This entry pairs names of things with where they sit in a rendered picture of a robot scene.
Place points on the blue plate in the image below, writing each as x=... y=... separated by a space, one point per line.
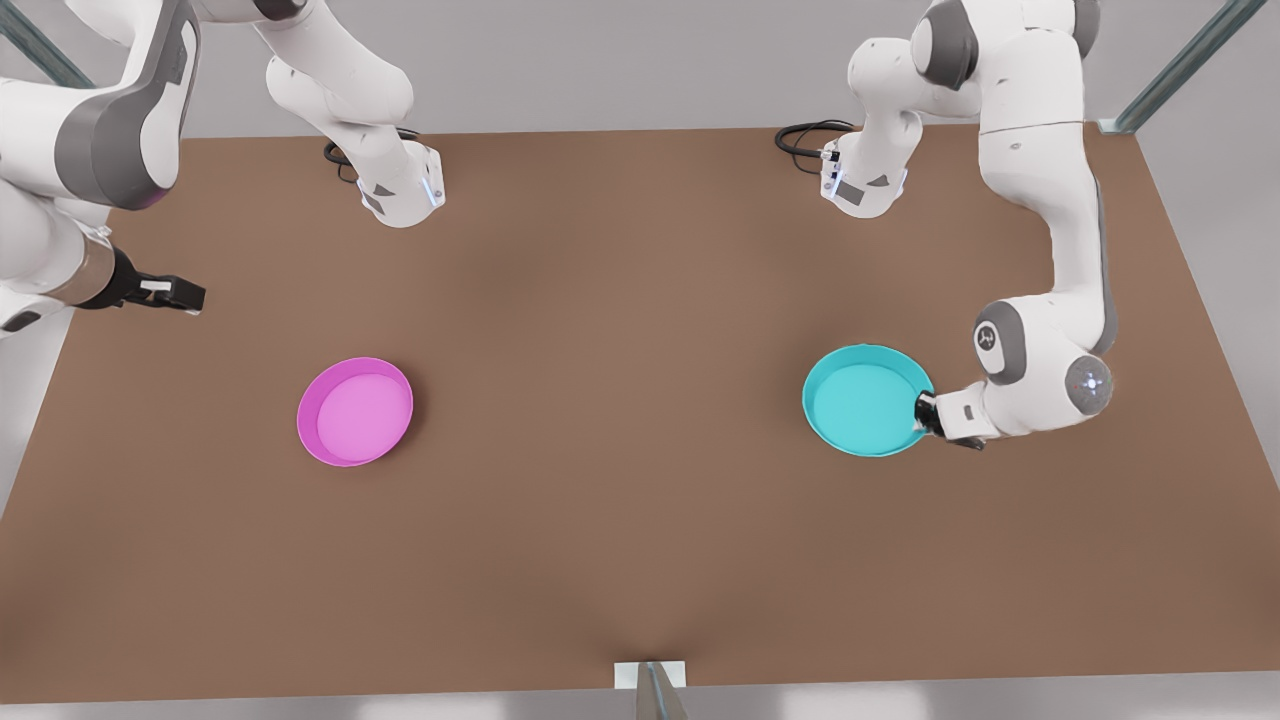
x=865 y=402

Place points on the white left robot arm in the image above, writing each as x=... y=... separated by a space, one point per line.
x=1040 y=150

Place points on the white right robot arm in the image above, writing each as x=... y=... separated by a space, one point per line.
x=110 y=130

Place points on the pink plate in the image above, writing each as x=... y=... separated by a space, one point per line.
x=358 y=412

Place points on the silver frame post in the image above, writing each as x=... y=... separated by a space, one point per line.
x=655 y=690
x=40 y=45
x=1180 y=65

